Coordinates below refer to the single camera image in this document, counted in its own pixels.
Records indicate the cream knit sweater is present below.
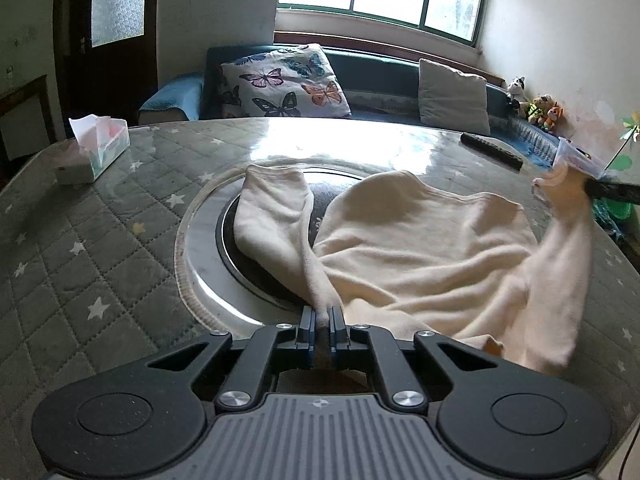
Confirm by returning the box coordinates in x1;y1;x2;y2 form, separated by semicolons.
232;160;598;377

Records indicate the green plastic bowl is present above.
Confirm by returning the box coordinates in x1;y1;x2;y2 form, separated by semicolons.
593;198;634;222

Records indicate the colourful paper pinwheel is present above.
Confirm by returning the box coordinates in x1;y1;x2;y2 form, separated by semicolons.
605;110;640;171

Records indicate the clear plastic storage box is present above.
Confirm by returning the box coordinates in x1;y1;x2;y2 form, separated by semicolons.
553;136;605;179

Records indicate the round induction cooktop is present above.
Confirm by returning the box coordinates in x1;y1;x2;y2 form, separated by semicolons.
174;158;371;337

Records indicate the orange plush toy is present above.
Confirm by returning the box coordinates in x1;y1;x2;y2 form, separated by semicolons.
541;103;564;133

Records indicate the black remote control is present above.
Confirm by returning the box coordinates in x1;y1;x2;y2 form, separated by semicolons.
460;132;523;171

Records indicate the yellow green plush toy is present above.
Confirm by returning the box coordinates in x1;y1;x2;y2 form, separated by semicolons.
527;94;554;126

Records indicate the black white plush toy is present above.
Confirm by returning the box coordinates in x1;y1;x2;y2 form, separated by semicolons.
506;77;530;119

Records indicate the grey square pillow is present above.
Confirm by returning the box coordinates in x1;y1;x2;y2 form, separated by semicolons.
418;58;490;136

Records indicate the dark teal sofa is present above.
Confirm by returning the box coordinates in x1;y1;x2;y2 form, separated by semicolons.
138;44;559;167

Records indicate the butterfly print pillow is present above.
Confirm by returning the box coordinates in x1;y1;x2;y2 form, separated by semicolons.
219;44;352;118

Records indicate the tissue box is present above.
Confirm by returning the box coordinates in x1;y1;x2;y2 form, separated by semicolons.
52;114;130;185

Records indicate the dark wooden door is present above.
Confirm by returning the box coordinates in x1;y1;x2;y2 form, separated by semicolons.
53;0;157;125

